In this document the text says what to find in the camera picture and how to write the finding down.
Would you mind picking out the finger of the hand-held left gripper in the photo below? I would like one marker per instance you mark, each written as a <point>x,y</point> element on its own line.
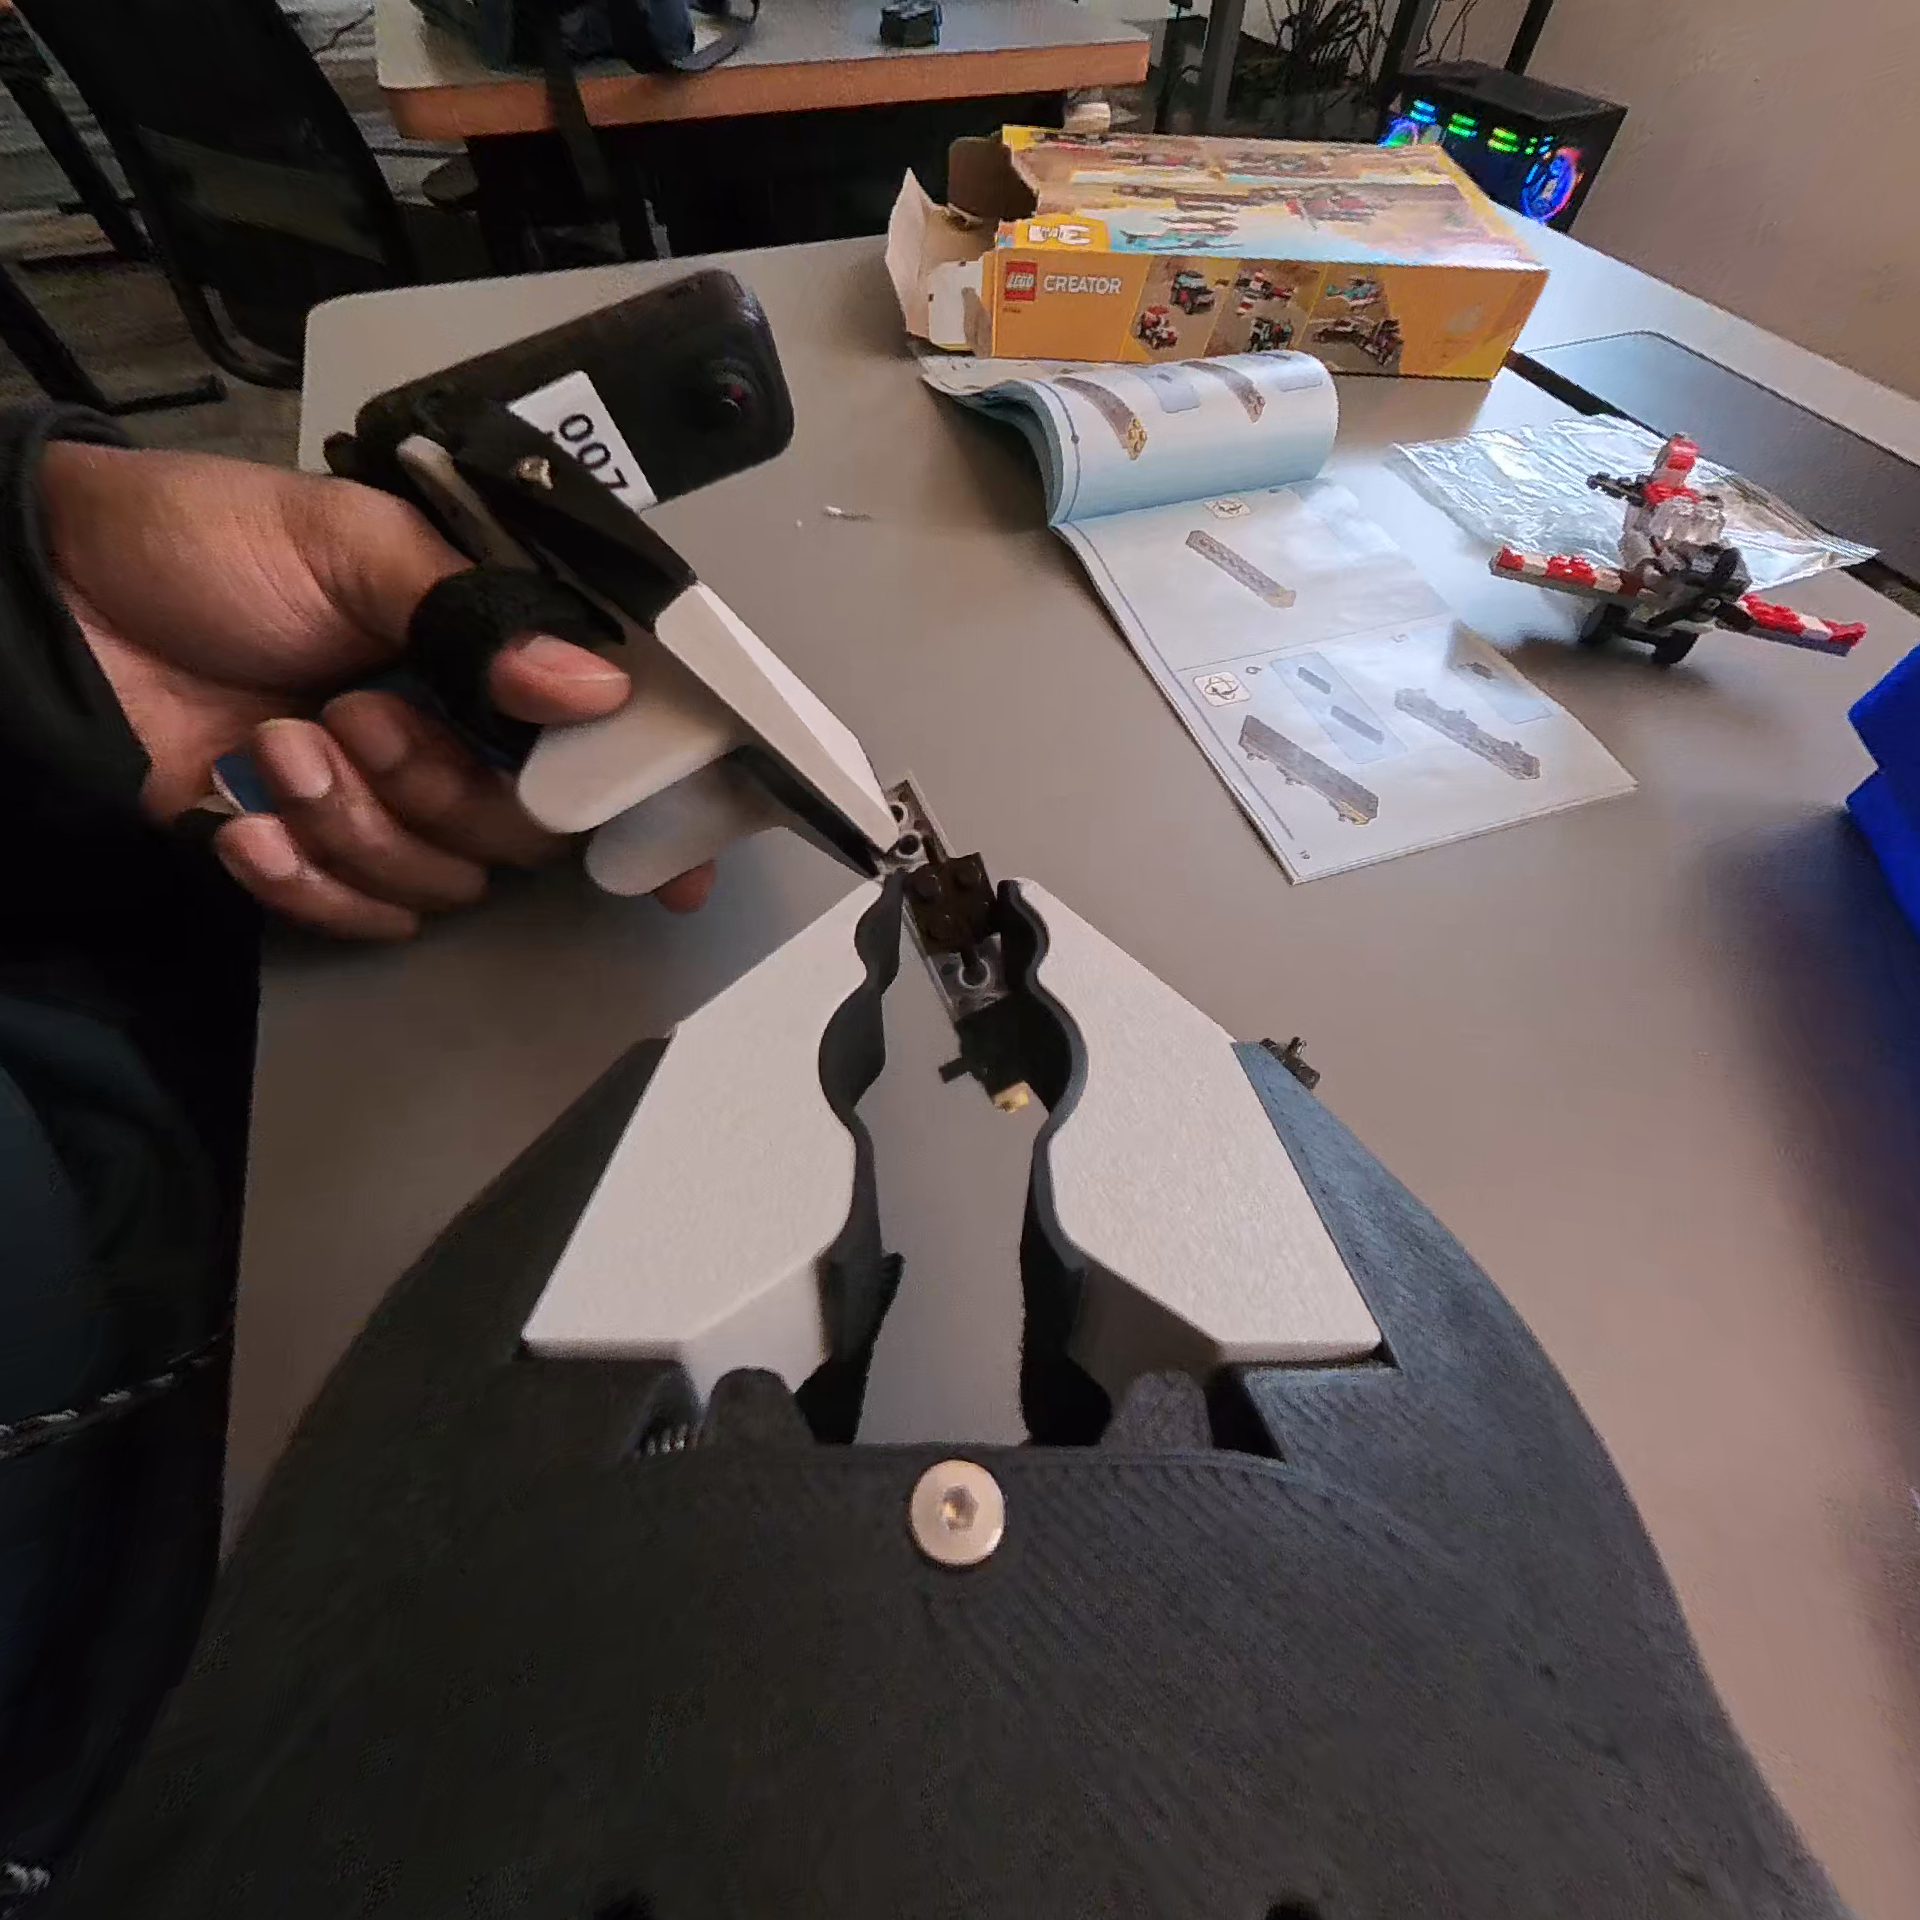
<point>780,704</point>
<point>662,839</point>

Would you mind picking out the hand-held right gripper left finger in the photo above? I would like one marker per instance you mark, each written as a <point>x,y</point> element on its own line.
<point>706,1186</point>

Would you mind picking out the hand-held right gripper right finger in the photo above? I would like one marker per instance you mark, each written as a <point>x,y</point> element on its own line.
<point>1200,1200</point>

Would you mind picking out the black brick axle plate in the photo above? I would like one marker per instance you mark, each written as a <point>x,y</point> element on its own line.
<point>1292,1056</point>
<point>984,1050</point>
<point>948,897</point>

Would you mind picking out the grey and tan brick beam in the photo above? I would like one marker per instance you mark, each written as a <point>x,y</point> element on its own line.
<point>938,961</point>

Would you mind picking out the person's left forearm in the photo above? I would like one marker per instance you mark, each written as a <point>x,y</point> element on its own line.
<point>62,675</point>

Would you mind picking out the person's left hand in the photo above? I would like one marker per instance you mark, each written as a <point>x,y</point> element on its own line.
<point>226,600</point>

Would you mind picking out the dark blue backpack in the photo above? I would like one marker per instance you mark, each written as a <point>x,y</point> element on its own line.
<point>601,30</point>

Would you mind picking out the wood-edged grey table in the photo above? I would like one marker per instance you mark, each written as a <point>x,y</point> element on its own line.
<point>900,66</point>

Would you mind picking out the small dark object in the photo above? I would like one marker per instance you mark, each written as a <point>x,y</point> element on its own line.
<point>911,20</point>

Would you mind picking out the black office chair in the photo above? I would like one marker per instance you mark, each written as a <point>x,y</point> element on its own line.
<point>256,166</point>

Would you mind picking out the instruction booklet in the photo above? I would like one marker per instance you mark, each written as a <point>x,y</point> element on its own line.
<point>1321,661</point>

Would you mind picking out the yellow toy set box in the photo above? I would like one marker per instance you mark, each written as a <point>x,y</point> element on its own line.
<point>1274,255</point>

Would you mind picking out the person in blue hoodie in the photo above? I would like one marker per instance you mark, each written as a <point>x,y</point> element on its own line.
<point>62,1274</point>

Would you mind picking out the black equipment rack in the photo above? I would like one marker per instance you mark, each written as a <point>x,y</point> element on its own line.
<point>1321,44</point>

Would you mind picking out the clear plastic bag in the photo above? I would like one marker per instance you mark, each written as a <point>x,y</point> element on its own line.
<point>1516,479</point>

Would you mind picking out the red grey brick plane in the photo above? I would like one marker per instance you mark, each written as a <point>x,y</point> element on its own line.
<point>1682,569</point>

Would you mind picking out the blue plastic storage bin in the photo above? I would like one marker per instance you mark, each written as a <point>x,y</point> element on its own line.
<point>1893,765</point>

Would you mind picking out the computer with coloured lights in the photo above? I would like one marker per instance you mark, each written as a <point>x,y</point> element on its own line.
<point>1500,143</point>

